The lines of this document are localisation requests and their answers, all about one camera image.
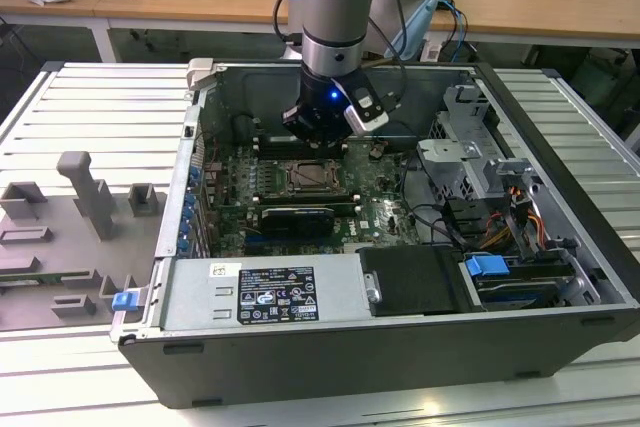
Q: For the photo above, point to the blue case latch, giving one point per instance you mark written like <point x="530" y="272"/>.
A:
<point x="124" y="301"/>

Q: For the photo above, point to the black plastic shroud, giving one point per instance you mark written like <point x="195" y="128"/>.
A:
<point x="410" y="282"/>

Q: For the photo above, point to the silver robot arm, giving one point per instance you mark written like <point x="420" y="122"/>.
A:
<point x="332" y="22"/>

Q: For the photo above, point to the silver disk bay cage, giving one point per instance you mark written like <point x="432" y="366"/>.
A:
<point x="450" y="157"/>

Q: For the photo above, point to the black graphics card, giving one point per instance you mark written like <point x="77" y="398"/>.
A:
<point x="300" y="221"/>

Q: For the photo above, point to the grey power supply unit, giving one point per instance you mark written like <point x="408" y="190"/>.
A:
<point x="195" y="297"/>

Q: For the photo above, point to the silver CPU plate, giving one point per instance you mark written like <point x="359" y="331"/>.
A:
<point x="314" y="177"/>

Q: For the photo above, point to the green motherboard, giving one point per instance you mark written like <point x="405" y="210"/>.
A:
<point x="385" y="217"/>

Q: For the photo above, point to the hard disk in blue carrier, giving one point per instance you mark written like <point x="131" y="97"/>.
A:
<point x="485" y="266"/>

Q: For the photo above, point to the grey parts rack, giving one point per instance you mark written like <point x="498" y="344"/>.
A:
<point x="60" y="247"/>

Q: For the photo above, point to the black RAM slot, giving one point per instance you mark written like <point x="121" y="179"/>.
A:
<point x="272" y="149"/>
<point x="270" y="140"/>
<point x="270" y="144"/>
<point x="300" y="155"/>

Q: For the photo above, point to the silver chipset heatsink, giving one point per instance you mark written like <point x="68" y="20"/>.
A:
<point x="362" y="247"/>

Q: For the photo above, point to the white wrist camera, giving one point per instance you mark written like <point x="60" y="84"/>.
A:
<point x="367" y="114"/>

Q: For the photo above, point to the CPU socket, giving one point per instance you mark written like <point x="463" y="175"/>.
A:
<point x="288" y="177"/>

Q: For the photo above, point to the green RAM stick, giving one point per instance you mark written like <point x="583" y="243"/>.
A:
<point x="30" y="278"/>
<point x="305" y="198"/>

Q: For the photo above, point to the black open PC case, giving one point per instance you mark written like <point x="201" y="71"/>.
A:
<point x="350" y="377"/>

